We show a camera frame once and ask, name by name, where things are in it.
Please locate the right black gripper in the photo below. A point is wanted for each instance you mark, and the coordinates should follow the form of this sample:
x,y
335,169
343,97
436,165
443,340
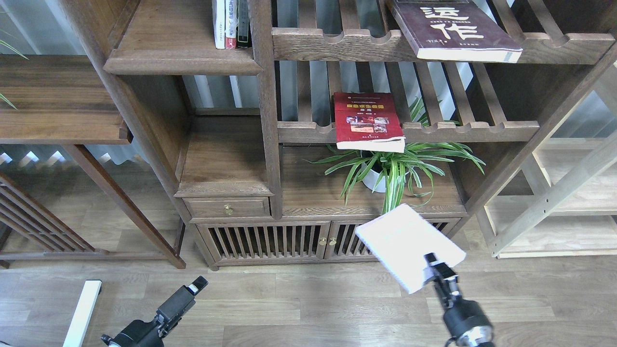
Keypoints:
x,y
465,320

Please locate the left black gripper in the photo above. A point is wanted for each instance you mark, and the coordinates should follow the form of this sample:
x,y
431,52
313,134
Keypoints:
x,y
149,334

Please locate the white lavender book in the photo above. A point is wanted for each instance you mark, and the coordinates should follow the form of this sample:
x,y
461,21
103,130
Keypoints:
x,y
401,238

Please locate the dark maroon book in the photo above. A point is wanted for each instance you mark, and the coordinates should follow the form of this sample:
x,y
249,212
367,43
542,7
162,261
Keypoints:
x,y
453,30

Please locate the white table leg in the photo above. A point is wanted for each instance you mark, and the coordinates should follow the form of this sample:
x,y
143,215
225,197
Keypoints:
x,y
82,314

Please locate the green spider plant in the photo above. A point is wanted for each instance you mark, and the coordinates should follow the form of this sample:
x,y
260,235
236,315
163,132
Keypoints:
x,y
413,168

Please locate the brass drawer knob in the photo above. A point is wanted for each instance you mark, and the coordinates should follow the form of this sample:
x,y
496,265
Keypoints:
x,y
228,209

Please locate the white plant pot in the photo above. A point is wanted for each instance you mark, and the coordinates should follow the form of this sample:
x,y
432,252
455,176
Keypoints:
x,y
374,178

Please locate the dark wooden bookshelf cabinet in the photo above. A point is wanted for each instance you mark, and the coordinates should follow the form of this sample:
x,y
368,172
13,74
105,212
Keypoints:
x,y
244,127

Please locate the black upright book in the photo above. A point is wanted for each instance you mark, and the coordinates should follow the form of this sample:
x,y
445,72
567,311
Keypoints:
x,y
243,39

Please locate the red white upright book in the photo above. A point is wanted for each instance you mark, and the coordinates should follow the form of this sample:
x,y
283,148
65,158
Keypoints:
x,y
231,23

